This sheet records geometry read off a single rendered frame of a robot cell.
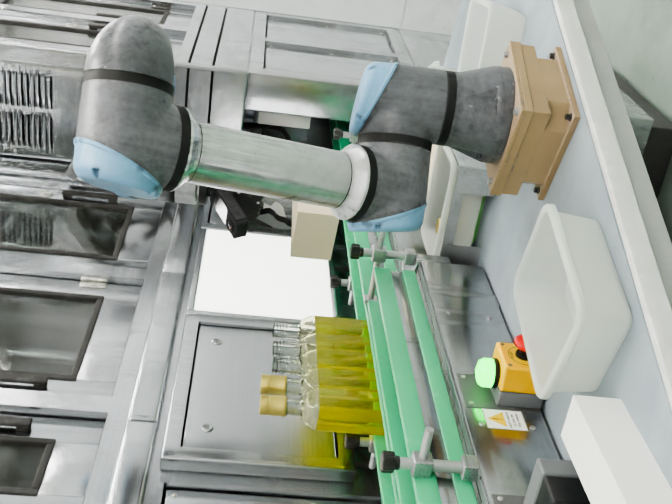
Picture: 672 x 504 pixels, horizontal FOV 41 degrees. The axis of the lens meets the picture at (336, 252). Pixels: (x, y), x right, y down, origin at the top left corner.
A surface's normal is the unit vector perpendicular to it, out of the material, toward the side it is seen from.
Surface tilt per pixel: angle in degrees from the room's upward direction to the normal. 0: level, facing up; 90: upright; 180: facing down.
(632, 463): 90
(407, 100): 89
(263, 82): 90
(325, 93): 90
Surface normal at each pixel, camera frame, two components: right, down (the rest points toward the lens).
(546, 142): 0.00, 0.74
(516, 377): 0.05, 0.47
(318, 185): 0.39, 0.48
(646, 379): -0.99, -0.10
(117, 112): 0.10, -0.04
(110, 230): 0.14, -0.88
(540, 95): 0.15, -0.66
